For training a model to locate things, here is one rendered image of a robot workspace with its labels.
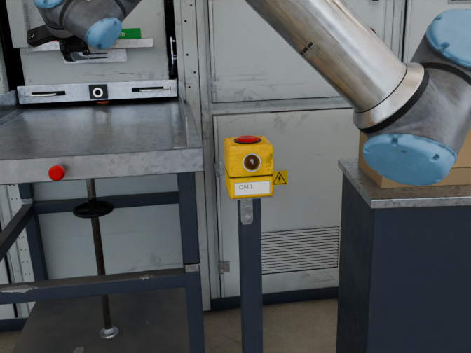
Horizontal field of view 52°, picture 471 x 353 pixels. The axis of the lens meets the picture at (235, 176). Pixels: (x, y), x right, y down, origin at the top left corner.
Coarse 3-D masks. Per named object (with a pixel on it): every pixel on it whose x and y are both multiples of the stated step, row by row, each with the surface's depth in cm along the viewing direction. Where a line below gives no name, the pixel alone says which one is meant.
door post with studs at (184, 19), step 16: (176, 0) 162; (192, 0) 162; (176, 16) 163; (192, 16) 163; (176, 32) 165; (192, 32) 165; (192, 48) 166; (192, 64) 168; (192, 80) 170; (192, 96) 171; (208, 288) 194; (208, 304) 196
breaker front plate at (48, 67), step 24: (144, 0) 164; (144, 24) 166; (24, 48) 163; (120, 48) 167; (144, 48) 169; (24, 72) 165; (48, 72) 167; (72, 72) 168; (96, 72) 169; (120, 72) 170; (144, 72) 171
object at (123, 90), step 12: (60, 84) 168; (72, 84) 168; (84, 84) 168; (108, 84) 169; (120, 84) 170; (132, 84) 170; (144, 84) 171; (156, 84) 171; (24, 96) 167; (60, 96) 168; (72, 96) 169; (84, 96) 169; (108, 96) 170; (120, 96) 171; (132, 96) 172; (144, 96) 172; (156, 96) 173
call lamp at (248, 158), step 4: (248, 156) 85; (252, 156) 85; (256, 156) 85; (244, 160) 85; (248, 160) 84; (252, 160) 84; (256, 160) 84; (260, 160) 86; (244, 164) 85; (248, 164) 84; (252, 164) 84; (256, 164) 84; (260, 164) 86; (244, 168) 86; (248, 168) 85; (252, 168) 85; (256, 168) 85
